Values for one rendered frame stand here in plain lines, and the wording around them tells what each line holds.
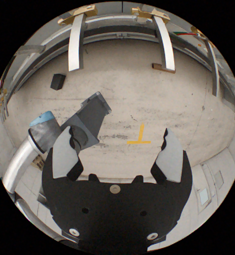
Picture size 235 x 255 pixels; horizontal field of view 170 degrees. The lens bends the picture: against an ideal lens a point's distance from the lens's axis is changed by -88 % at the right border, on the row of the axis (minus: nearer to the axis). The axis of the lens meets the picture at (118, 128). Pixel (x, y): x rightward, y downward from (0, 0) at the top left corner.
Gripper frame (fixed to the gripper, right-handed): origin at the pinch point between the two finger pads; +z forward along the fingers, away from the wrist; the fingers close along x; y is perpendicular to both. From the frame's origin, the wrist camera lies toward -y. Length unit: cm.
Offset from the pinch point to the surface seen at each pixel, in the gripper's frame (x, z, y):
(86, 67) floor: -40, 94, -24
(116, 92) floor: -4, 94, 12
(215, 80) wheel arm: 37.3, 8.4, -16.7
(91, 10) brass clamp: -8.5, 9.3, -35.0
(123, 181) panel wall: 15, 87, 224
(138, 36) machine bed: 18, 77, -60
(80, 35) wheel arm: -10.1, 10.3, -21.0
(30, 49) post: -41, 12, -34
